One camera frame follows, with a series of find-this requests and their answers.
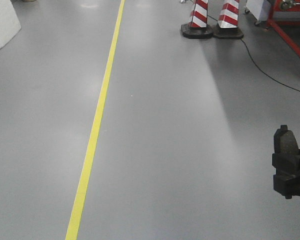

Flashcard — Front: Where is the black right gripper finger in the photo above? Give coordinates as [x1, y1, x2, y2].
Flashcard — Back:
[273, 174, 295, 193]
[272, 151, 300, 168]

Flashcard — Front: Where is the right striped traffic cone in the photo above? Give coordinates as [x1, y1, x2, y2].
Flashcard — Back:
[212, 0, 244, 39]

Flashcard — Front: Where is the grey brake pad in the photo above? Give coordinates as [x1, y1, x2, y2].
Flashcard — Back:
[273, 125, 299, 200]

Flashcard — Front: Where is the left striped traffic cone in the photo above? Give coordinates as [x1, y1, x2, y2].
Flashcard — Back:
[180, 0, 213, 39]

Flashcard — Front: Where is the red metal frame cart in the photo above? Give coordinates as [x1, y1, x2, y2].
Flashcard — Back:
[266, 0, 300, 58]

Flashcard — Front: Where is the striped traffic cone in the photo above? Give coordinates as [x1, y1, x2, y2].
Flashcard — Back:
[212, 0, 244, 39]
[180, 0, 213, 39]

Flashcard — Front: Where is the black floor cable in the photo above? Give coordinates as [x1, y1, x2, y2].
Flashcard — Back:
[207, 14, 300, 97]

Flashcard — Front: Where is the white foam block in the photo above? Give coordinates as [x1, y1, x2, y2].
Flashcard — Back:
[0, 0, 21, 49]

